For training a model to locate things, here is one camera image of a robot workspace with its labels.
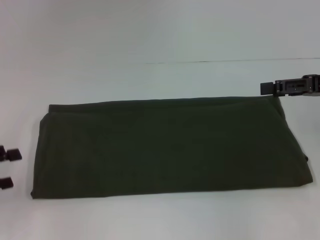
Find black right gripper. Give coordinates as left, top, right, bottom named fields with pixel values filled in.
left=259, top=74, right=320, bottom=97

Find dark green shirt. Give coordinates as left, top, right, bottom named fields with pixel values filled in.
left=30, top=96, right=315, bottom=200

